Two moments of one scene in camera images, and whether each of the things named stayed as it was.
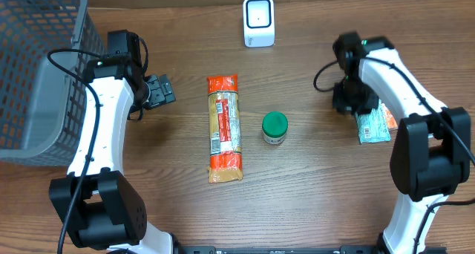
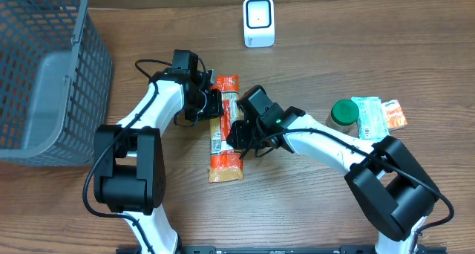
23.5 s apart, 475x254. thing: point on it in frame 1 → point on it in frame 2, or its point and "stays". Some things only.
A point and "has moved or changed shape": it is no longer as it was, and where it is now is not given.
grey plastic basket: [41, 103] stays
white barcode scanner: [259, 29] stays
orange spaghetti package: [225, 163] stays
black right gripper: [351, 102] → [239, 136]
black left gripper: [160, 91] → [214, 102]
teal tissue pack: [372, 126] stays
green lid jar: [274, 126] has moved or changed shape
